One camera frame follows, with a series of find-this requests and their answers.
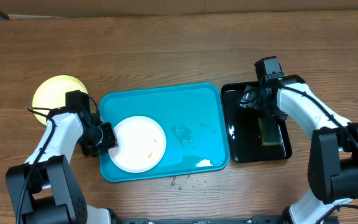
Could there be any yellow-green plate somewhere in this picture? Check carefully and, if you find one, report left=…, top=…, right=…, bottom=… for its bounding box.
left=31, top=75, right=88, bottom=126

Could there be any green yellow scrub sponge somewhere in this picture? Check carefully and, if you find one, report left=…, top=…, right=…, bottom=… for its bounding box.
left=258, top=116, right=281, bottom=146

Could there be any pink plate with sauce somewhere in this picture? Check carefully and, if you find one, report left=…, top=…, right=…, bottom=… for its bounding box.
left=108, top=116, right=167, bottom=173

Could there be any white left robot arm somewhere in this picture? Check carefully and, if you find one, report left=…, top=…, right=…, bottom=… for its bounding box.
left=6, top=90, right=119, bottom=223

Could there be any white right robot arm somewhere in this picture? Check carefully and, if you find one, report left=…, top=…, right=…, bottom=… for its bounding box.
left=254, top=56, right=358, bottom=223

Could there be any black water tray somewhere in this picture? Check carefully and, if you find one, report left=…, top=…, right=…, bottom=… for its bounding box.
left=221, top=81, right=292, bottom=163

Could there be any teal plastic tray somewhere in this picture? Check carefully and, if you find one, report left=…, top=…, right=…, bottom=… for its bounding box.
left=99, top=83, right=230, bottom=182

